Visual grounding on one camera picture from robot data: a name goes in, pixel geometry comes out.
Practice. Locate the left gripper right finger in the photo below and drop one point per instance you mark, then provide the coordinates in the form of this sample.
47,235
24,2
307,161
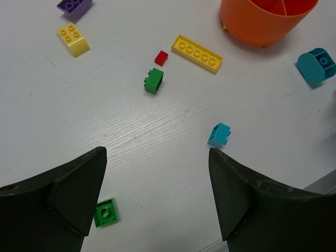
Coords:
257,213

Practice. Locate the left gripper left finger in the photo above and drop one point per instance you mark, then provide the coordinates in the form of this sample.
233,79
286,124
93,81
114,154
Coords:
53,211

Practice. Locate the teal rounded lego brick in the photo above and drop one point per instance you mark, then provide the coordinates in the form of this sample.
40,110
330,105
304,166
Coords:
316,66

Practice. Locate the small red lego brick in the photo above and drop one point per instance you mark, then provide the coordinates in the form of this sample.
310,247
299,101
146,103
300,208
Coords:
161,58

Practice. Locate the green lego brick near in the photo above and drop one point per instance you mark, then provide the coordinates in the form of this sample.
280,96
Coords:
106,213

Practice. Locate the green lego brick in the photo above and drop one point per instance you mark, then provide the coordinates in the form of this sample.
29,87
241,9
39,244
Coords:
153,81
106,213

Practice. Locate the light blue small lego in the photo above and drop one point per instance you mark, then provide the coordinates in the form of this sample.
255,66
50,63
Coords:
219,135

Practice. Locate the green lego brick centre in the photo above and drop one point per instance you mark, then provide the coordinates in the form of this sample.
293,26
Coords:
153,81

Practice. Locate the yellow square lego brick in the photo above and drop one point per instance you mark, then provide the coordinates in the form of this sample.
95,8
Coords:
73,39

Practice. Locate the yellow long lego plate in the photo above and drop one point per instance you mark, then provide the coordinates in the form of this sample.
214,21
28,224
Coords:
197,54

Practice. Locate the orange divided round container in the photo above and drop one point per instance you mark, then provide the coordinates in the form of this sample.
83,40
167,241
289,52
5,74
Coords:
263,23

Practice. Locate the purple lego brick far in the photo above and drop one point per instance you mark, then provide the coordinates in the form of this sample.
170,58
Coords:
74,8

